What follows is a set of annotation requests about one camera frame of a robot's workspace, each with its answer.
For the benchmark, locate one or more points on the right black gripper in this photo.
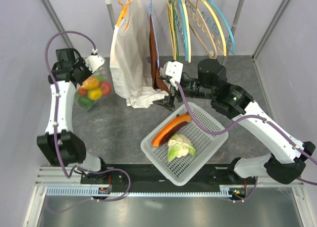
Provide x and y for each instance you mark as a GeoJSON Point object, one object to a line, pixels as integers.
{"type": "Point", "coordinates": [170, 106]}

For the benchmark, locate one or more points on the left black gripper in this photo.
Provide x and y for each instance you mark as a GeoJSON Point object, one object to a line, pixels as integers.
{"type": "Point", "coordinates": [81, 63]}

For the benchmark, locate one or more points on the orange tangerine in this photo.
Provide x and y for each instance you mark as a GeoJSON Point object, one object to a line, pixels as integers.
{"type": "Point", "coordinates": [91, 83]}

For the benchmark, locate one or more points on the clear dotted zip top bag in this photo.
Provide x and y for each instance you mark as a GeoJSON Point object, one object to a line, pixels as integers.
{"type": "Point", "coordinates": [101, 72]}

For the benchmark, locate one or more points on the yellow lemon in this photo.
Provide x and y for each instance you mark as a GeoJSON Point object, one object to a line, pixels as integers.
{"type": "Point", "coordinates": [95, 94]}

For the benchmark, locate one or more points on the red apple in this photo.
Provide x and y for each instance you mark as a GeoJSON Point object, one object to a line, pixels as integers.
{"type": "Point", "coordinates": [105, 87]}

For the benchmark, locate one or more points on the green bell pepper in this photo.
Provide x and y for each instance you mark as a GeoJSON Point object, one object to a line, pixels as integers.
{"type": "Point", "coordinates": [84, 102]}

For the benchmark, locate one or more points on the orange carrot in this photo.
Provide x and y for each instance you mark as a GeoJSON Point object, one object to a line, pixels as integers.
{"type": "Point", "coordinates": [82, 91]}

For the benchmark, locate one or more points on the light green cucumber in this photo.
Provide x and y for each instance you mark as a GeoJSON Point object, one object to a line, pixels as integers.
{"type": "Point", "coordinates": [101, 78]}

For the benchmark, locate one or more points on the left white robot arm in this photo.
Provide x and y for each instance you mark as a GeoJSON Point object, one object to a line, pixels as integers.
{"type": "Point", "coordinates": [59, 144]}

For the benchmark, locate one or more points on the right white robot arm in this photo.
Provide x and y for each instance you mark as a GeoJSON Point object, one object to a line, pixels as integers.
{"type": "Point", "coordinates": [287, 157]}

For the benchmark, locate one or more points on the brown cloth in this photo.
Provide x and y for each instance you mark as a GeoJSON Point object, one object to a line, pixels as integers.
{"type": "Point", "coordinates": [157, 83]}

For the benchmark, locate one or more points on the white t-shirt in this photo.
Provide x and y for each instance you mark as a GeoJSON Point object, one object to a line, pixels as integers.
{"type": "Point", "coordinates": [130, 58]}

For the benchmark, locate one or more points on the orange pumpkin slice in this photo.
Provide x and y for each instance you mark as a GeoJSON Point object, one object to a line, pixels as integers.
{"type": "Point", "coordinates": [170, 129]}

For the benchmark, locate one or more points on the white plastic basket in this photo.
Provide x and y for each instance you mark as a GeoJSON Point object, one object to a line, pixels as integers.
{"type": "Point", "coordinates": [180, 170]}

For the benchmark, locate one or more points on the white cauliflower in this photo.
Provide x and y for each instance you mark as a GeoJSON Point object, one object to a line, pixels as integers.
{"type": "Point", "coordinates": [179, 146]}

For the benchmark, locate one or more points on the orange hanger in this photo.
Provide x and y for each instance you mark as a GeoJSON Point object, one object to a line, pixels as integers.
{"type": "Point", "coordinates": [123, 12]}

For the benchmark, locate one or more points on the cream hanger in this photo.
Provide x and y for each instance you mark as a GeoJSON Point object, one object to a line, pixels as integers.
{"type": "Point", "coordinates": [171, 29]}

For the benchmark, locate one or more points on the green hanger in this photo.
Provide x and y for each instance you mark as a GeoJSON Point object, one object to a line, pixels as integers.
{"type": "Point", "coordinates": [174, 29]}

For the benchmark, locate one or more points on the light blue hanger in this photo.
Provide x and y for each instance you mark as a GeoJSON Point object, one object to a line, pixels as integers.
{"type": "Point", "coordinates": [182, 25]}

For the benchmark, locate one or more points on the yellow plastic hanger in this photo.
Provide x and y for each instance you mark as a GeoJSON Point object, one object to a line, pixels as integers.
{"type": "Point", "coordinates": [216, 23]}

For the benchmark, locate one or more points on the teal plastic hanger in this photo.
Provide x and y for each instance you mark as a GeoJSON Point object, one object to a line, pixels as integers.
{"type": "Point", "coordinates": [218, 25]}

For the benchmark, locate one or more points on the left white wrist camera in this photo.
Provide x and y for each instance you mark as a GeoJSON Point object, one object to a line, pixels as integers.
{"type": "Point", "coordinates": [95, 61]}

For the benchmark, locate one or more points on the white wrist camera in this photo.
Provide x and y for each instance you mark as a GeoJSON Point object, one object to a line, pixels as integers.
{"type": "Point", "coordinates": [95, 61]}
{"type": "Point", "coordinates": [173, 69]}

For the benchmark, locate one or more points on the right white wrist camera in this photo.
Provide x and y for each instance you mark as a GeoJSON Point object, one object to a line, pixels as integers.
{"type": "Point", "coordinates": [173, 69]}

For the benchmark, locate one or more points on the blue wire hanger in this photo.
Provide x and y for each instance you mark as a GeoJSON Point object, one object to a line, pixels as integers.
{"type": "Point", "coordinates": [151, 9]}

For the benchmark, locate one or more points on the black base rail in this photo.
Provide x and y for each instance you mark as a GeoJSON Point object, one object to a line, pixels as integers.
{"type": "Point", "coordinates": [146, 177]}

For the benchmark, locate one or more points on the white slotted cable duct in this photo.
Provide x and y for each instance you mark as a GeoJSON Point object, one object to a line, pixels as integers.
{"type": "Point", "coordinates": [98, 192]}

